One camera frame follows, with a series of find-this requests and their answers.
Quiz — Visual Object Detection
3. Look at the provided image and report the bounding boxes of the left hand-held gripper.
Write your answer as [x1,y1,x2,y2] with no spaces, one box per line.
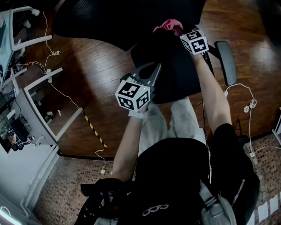
[115,62,162,111]

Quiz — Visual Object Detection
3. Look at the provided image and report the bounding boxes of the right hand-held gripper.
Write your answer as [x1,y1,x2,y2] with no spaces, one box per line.
[179,29,209,55]

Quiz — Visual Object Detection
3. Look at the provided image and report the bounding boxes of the pink cloth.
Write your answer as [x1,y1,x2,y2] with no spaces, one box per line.
[152,18,184,36]

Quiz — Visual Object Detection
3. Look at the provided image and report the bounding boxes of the person's right forearm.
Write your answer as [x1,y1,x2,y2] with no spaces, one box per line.
[193,52,233,133]

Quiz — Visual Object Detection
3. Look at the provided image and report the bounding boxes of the person's left forearm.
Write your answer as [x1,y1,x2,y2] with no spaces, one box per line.
[111,110,146,182]

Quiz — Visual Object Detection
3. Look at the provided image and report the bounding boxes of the black chair seat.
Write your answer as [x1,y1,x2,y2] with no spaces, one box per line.
[131,29,203,105]

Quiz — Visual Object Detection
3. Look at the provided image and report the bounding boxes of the black chair armrest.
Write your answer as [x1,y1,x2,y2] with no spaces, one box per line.
[214,41,238,87]

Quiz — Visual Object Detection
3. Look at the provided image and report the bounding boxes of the person's light grey trousers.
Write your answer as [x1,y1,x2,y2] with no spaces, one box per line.
[138,98,207,157]

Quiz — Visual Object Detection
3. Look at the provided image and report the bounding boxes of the yellow black striped floor strip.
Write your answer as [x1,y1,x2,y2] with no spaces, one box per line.
[82,110,108,150]

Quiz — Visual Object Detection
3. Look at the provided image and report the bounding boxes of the person's black shirt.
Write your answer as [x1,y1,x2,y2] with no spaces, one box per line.
[74,123,261,225]

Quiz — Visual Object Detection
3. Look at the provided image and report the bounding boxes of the grey desk with white legs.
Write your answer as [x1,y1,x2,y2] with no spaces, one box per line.
[13,67,84,147]

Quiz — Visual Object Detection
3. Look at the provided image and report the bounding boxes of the white power strip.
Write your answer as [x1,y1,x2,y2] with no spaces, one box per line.
[32,135,46,148]

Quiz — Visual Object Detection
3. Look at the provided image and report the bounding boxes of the light blue desk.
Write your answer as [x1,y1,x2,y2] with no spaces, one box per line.
[0,6,54,87]

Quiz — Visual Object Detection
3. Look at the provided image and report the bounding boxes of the white baseboard pipes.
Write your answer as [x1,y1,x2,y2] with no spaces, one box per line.
[21,145,60,217]

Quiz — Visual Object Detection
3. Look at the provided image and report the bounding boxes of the white cable with plug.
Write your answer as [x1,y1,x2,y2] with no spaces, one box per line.
[223,83,258,158]

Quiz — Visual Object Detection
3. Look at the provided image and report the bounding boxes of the white floor cable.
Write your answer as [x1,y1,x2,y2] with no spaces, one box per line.
[47,70,108,175]

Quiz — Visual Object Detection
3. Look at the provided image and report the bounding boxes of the thin coiled white cable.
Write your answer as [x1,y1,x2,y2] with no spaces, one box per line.
[6,11,61,76]

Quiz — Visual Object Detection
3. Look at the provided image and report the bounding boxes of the black cable bundle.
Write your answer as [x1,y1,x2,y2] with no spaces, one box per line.
[18,113,34,133]

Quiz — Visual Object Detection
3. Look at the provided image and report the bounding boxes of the grey harness strap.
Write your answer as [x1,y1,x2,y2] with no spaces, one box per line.
[94,217,117,225]
[198,180,237,225]

